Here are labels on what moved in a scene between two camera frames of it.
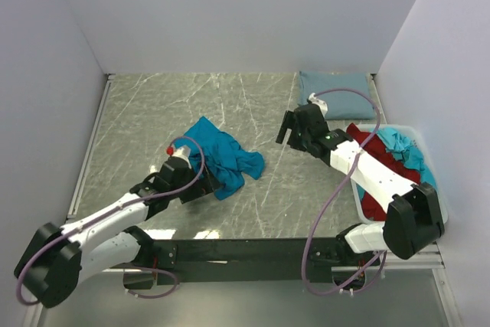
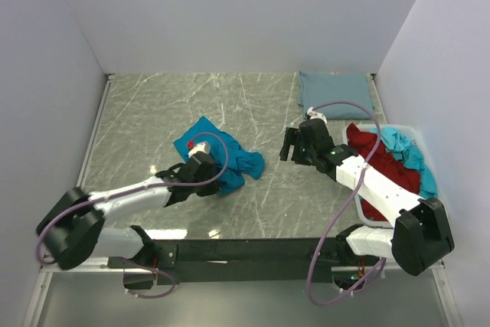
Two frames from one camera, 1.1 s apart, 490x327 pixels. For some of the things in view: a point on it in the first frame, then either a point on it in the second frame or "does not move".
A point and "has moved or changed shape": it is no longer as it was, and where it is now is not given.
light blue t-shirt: x=403 y=147 does not move
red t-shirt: x=370 y=142 does not move
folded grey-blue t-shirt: x=344 y=104 does not move
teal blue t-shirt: x=195 y=160 has moved or changed shape
